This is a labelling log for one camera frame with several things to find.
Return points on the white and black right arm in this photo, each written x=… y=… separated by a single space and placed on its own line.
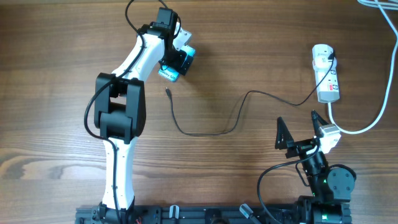
x=331 y=185

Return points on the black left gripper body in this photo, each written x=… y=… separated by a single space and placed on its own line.
x=173 y=58

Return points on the white power strip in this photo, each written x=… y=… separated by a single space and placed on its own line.
x=327 y=87

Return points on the white charger adapter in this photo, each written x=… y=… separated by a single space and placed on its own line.
x=323 y=63

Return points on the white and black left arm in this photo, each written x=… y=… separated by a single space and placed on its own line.
x=119 y=105

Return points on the black mounting base rail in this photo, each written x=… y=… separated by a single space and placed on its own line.
x=211 y=214

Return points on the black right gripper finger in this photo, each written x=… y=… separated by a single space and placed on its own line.
x=317 y=122
x=284 y=139

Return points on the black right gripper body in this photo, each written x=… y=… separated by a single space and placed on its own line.
x=300 y=148

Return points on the smartphone with teal screen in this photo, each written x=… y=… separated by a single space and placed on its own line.
x=173 y=71

